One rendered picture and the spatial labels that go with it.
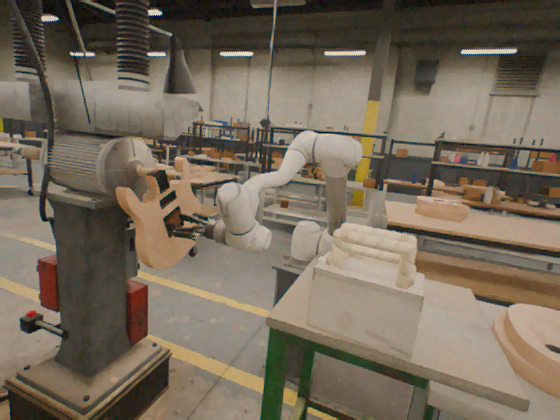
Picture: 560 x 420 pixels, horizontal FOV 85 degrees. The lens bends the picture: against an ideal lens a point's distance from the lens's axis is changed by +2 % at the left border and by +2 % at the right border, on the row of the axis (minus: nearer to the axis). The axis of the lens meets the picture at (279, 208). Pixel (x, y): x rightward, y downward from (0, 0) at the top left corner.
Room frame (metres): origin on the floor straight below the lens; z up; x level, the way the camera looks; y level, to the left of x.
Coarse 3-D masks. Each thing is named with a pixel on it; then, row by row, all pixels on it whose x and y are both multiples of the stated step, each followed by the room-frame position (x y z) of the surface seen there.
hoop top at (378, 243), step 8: (336, 232) 0.74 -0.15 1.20; (344, 232) 0.74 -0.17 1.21; (352, 232) 0.73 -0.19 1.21; (344, 240) 0.73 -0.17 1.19; (352, 240) 0.72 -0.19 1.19; (360, 240) 0.71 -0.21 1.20; (368, 240) 0.71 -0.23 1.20; (376, 240) 0.70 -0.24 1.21; (384, 240) 0.70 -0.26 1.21; (392, 240) 0.70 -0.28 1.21; (376, 248) 0.70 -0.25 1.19; (384, 248) 0.69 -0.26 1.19; (392, 248) 0.68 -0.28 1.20; (400, 248) 0.68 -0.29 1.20; (408, 248) 0.67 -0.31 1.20
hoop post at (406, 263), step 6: (408, 252) 0.67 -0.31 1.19; (414, 252) 0.67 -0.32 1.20; (402, 258) 0.68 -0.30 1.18; (408, 258) 0.67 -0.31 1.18; (414, 258) 0.67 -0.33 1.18; (402, 264) 0.67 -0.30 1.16; (408, 264) 0.67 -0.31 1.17; (402, 270) 0.67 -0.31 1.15; (408, 270) 0.67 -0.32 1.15; (402, 276) 0.67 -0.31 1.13; (408, 276) 0.67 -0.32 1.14; (396, 282) 0.68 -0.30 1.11; (402, 282) 0.67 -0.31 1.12; (402, 288) 0.67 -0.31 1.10; (408, 288) 0.67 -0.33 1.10
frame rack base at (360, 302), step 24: (360, 264) 0.80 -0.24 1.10; (312, 288) 0.75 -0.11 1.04; (336, 288) 0.72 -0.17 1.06; (360, 288) 0.70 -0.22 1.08; (384, 288) 0.67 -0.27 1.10; (312, 312) 0.74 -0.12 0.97; (336, 312) 0.72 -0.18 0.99; (360, 312) 0.69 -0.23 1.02; (384, 312) 0.67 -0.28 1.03; (408, 312) 0.65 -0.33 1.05; (360, 336) 0.69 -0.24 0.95; (384, 336) 0.67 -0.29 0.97; (408, 336) 0.65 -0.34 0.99
